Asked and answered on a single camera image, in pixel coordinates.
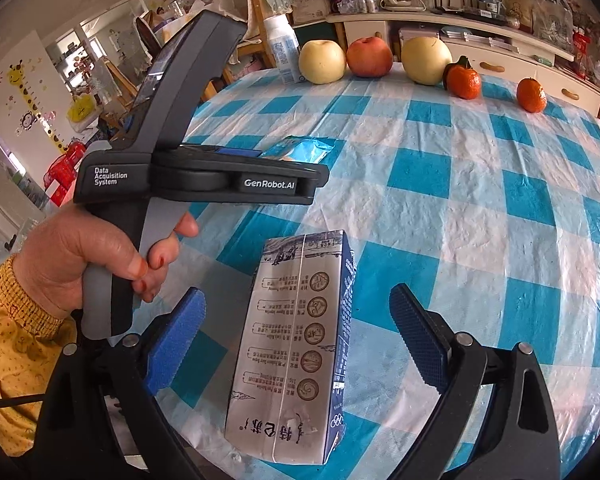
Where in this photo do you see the white milk carton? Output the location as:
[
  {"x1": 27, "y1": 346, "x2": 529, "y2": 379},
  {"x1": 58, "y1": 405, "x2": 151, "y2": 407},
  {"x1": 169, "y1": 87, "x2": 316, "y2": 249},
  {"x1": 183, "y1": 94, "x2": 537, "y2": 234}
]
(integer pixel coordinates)
[{"x1": 224, "y1": 230, "x2": 356, "y2": 466}]

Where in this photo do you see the cartoon cow snack bag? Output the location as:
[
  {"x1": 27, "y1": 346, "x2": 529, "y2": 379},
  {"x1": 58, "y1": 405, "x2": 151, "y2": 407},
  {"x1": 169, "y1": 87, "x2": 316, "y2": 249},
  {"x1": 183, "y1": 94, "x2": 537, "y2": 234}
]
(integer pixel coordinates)
[{"x1": 260, "y1": 136, "x2": 335, "y2": 164}]

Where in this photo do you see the yellow left sleeve forearm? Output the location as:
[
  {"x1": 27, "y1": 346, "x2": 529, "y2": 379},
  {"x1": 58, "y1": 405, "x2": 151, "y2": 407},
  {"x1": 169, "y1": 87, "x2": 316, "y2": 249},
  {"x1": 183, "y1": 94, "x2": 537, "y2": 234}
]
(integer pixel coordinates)
[{"x1": 0, "y1": 253, "x2": 79, "y2": 458}]

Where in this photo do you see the person's left hand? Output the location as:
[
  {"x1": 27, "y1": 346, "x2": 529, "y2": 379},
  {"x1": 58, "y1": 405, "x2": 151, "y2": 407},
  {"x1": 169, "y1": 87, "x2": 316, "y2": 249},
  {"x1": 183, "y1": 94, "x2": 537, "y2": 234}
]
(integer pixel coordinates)
[{"x1": 12, "y1": 204, "x2": 199, "y2": 318}]

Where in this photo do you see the red plastic stool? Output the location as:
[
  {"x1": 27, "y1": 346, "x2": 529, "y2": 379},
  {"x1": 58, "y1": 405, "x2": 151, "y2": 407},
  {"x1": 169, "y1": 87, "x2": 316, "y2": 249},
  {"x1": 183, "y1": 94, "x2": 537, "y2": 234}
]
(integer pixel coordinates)
[{"x1": 43, "y1": 141, "x2": 86, "y2": 207}]

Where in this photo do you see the blue checkered tablecloth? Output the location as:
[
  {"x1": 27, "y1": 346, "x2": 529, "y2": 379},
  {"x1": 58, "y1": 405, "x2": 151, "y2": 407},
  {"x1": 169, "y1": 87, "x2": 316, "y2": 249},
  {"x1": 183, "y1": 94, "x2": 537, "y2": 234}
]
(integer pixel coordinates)
[{"x1": 134, "y1": 67, "x2": 600, "y2": 479}]

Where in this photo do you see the wooden chair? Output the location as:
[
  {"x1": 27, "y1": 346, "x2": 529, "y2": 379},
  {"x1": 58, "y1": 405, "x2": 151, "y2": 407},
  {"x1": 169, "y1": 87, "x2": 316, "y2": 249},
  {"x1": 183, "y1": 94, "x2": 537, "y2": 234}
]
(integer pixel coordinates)
[{"x1": 199, "y1": 0, "x2": 297, "y2": 104}]

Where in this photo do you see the white blue yogurt bottle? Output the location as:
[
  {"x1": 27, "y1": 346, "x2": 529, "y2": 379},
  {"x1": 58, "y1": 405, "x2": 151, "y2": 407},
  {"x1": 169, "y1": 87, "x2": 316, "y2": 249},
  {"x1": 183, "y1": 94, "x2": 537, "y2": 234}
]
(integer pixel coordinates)
[{"x1": 263, "y1": 14, "x2": 304, "y2": 84}]

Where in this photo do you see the yellow apple left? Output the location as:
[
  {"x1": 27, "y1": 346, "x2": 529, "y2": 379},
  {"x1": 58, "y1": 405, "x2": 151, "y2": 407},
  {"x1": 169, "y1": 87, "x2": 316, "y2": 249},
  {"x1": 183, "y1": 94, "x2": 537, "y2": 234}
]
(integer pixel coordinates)
[{"x1": 299, "y1": 40, "x2": 347, "y2": 84}]

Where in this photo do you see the red apple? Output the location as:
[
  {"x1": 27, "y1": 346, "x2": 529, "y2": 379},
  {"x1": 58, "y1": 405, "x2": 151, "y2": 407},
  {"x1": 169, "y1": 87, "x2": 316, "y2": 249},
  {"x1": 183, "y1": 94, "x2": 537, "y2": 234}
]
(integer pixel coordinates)
[{"x1": 346, "y1": 36, "x2": 393, "y2": 78}]

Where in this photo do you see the yellow pear right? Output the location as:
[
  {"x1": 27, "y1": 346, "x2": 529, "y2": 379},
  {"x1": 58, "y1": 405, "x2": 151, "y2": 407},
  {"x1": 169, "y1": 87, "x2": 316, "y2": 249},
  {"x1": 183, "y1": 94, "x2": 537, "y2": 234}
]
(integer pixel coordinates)
[{"x1": 401, "y1": 36, "x2": 452, "y2": 86}]

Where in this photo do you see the white tv cabinet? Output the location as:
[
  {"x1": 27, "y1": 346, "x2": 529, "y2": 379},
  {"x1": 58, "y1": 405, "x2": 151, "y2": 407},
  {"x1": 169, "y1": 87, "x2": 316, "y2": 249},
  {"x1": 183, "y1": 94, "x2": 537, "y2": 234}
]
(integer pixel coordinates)
[{"x1": 326, "y1": 11, "x2": 600, "y2": 118}]

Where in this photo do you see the clear plastic bag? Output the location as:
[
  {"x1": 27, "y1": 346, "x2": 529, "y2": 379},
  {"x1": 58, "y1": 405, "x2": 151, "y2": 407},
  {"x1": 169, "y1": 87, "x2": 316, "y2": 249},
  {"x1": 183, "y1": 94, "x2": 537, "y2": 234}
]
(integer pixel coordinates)
[{"x1": 530, "y1": 0, "x2": 573, "y2": 54}]

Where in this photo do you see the giraffe wall sticker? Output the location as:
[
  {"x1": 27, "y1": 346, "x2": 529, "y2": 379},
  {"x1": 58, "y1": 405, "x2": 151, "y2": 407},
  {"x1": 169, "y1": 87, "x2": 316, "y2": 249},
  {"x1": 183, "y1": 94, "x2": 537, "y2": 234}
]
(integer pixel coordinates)
[{"x1": 7, "y1": 60, "x2": 68, "y2": 154}]

